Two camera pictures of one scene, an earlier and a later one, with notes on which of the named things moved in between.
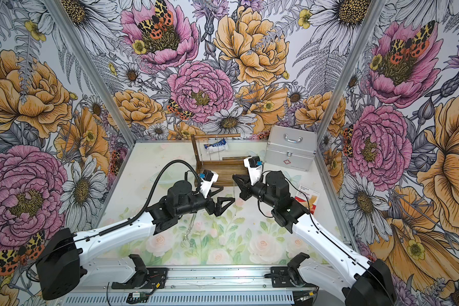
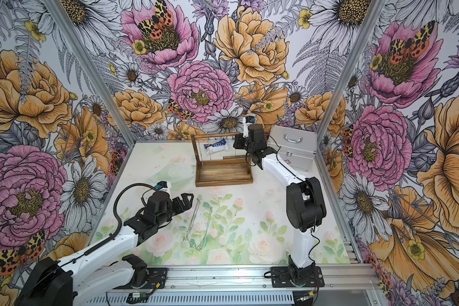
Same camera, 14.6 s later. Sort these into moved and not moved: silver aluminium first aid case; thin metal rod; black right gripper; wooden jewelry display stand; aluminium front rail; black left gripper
Moved: black left gripper; black right gripper
Not moved: wooden jewelry display stand; thin metal rod; aluminium front rail; silver aluminium first aid case
